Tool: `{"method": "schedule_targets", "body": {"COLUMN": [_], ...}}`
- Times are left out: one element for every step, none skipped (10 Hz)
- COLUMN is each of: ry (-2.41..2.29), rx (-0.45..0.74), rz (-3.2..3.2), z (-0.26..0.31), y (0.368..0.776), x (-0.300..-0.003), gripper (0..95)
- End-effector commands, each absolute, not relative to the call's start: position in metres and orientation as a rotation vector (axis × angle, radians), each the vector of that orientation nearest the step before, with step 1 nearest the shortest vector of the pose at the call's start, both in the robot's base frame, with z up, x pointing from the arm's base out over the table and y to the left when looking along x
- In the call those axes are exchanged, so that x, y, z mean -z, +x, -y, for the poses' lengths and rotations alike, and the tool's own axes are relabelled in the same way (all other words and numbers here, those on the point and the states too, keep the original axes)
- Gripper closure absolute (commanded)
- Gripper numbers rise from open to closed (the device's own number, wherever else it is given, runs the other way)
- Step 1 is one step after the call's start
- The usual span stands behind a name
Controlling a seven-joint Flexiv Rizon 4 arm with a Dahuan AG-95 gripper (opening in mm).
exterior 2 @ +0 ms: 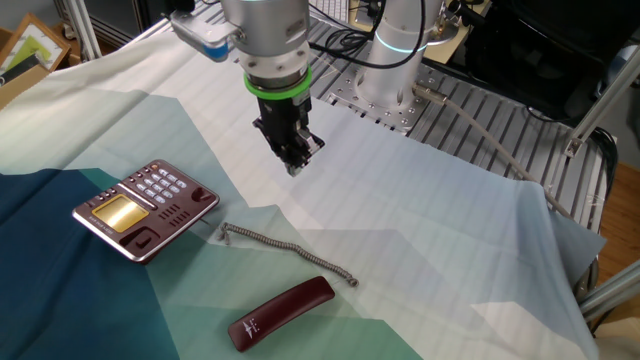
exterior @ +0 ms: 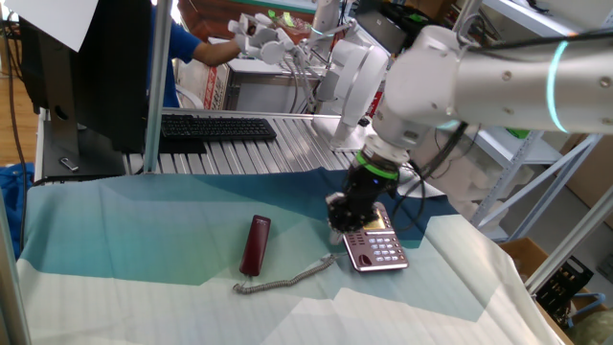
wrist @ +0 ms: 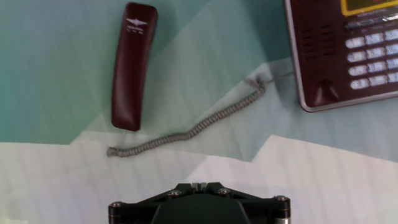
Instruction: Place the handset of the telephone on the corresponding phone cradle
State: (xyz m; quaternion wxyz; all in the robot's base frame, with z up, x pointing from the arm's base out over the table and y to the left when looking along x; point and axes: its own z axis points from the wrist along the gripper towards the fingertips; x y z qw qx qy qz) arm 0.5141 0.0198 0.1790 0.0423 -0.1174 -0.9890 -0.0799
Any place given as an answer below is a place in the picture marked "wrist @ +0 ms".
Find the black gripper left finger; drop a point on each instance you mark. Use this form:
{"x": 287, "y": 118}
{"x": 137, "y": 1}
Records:
{"x": 130, "y": 210}

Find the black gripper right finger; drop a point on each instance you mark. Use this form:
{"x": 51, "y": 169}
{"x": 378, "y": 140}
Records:
{"x": 267, "y": 208}

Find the maroon telephone handset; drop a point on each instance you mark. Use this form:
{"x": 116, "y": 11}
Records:
{"x": 130, "y": 77}

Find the maroon telephone base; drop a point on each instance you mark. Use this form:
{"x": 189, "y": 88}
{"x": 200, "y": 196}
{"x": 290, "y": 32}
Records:
{"x": 320, "y": 62}

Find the blue green white tablecloth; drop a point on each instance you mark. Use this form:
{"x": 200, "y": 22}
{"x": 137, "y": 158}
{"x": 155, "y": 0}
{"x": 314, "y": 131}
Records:
{"x": 46, "y": 77}

